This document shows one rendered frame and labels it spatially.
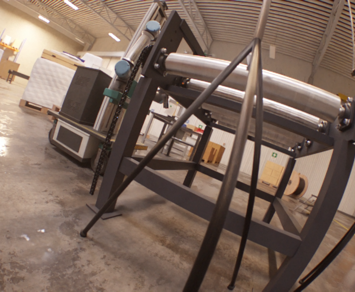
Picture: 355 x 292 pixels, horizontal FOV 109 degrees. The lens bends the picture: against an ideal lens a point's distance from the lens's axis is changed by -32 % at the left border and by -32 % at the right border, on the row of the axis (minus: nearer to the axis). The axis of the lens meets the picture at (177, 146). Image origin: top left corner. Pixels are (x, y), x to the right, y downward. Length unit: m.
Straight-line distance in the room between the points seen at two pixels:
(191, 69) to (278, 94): 0.38
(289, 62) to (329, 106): 12.75
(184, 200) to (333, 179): 0.58
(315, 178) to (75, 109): 11.69
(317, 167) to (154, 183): 11.48
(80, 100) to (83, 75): 0.25
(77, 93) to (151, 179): 1.25
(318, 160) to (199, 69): 11.45
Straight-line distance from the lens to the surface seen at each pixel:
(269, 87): 0.75
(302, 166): 11.70
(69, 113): 1.86
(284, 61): 13.50
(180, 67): 0.87
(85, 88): 1.79
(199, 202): 0.74
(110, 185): 0.96
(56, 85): 4.23
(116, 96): 1.47
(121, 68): 1.41
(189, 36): 1.20
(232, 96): 1.05
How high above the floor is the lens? 0.52
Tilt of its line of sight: 3 degrees down
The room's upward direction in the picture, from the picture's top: 21 degrees clockwise
